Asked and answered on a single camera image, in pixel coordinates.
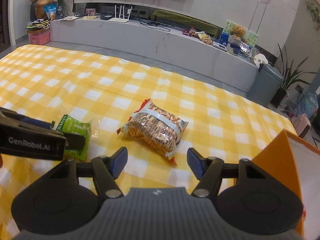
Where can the brown teddy bear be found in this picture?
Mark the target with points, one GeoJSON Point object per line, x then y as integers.
{"type": "Point", "coordinates": [238, 32]}

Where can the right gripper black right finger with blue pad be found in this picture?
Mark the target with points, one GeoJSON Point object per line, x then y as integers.
{"type": "Point", "coordinates": [208, 171]}

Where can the pink storage basket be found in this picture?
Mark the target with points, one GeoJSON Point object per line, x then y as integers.
{"type": "Point", "coordinates": [40, 38]}

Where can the yellow white checkered tablecloth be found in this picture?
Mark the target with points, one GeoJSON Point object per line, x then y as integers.
{"type": "Point", "coordinates": [57, 199]}

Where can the orange white cardboard box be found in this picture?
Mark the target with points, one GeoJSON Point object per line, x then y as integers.
{"type": "Point", "coordinates": [295, 163]}

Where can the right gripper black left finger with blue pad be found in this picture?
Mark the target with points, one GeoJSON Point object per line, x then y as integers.
{"type": "Point", "coordinates": [105, 172]}

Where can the orange striped cracker bag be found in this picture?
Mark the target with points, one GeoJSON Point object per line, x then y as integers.
{"type": "Point", "coordinates": [161, 130]}

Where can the grey trash bin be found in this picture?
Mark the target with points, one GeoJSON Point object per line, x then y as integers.
{"type": "Point", "coordinates": [267, 82]}

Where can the bronze round vase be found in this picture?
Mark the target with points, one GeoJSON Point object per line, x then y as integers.
{"type": "Point", "coordinates": [39, 8]}

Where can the white wifi router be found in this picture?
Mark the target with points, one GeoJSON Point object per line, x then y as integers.
{"type": "Point", "coordinates": [120, 16]}

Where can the grey marble TV console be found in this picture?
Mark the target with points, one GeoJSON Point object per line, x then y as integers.
{"type": "Point", "coordinates": [168, 47]}

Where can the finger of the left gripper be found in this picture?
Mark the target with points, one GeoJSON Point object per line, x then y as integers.
{"type": "Point", "coordinates": [74, 141]}
{"type": "Point", "coordinates": [25, 119]}

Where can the green raisin snack bag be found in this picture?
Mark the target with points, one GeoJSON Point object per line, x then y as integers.
{"type": "Point", "coordinates": [68, 124]}

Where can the potted green plant right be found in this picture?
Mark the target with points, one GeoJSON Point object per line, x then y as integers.
{"type": "Point", "coordinates": [291, 74]}

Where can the pink small heater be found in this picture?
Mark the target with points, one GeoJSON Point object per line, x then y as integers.
{"type": "Point", "coordinates": [302, 125]}

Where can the blue water jug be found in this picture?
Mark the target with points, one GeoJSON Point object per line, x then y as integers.
{"type": "Point", "coordinates": [308, 105]}

